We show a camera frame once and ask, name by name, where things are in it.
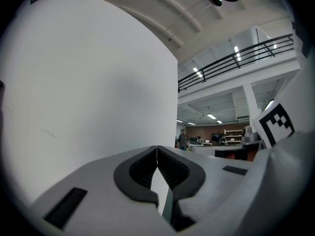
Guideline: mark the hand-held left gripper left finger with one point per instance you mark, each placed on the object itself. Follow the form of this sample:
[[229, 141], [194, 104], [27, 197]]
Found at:
[[98, 193]]

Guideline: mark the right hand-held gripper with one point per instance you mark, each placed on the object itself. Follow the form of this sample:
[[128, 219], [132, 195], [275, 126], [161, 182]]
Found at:
[[290, 95]]

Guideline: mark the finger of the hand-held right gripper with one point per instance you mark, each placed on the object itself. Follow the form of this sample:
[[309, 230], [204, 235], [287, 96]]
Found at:
[[204, 150]]

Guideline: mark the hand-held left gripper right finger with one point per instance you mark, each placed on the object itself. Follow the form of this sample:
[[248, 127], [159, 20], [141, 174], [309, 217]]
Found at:
[[209, 193]]

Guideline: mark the black computer monitor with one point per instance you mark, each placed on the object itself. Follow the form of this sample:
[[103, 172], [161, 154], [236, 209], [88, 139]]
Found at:
[[216, 137]]

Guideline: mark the ceiling strip light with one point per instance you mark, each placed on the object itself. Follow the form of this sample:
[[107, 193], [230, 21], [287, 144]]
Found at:
[[211, 115], [237, 53], [269, 104], [198, 72]]

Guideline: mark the white shelf unit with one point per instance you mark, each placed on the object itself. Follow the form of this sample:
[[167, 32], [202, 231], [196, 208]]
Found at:
[[233, 130]]

